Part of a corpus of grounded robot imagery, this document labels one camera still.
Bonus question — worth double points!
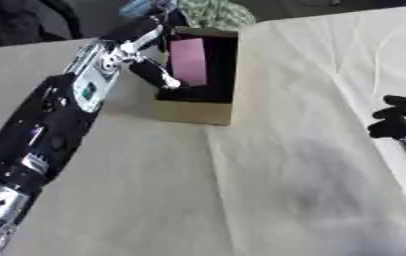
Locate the light blue soft object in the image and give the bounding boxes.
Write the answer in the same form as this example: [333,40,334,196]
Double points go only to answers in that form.
[117,0,181,18]

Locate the tan cardboard box black inside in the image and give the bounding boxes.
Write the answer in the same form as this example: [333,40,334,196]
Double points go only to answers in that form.
[150,26,242,127]

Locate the black chair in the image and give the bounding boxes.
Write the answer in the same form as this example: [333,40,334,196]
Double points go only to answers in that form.
[0,0,88,48]

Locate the green white patterned soft bundle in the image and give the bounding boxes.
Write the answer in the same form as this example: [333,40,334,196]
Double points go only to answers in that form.
[176,0,259,32]

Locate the pink flat block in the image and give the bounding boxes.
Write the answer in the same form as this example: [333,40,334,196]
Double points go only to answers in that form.
[168,37,210,87]

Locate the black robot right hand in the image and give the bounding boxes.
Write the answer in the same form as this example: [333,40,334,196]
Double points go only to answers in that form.
[365,94,406,140]

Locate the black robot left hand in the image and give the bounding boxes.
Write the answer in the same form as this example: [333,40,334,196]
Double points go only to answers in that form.
[99,13,184,91]

